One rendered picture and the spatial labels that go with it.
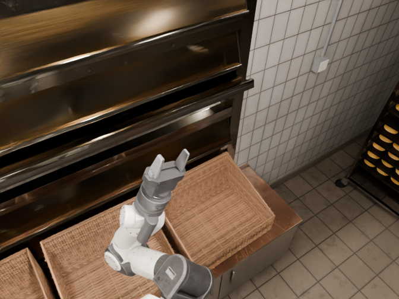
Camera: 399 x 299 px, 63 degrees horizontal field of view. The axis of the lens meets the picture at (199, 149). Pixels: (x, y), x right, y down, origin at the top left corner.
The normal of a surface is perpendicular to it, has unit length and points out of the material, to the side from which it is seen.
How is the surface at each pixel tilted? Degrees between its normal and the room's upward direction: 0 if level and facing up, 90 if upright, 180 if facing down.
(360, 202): 0
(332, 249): 0
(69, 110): 70
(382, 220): 0
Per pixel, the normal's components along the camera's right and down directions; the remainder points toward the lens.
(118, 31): 0.52, 0.34
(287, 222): 0.02, -0.69
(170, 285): -0.58, -0.51
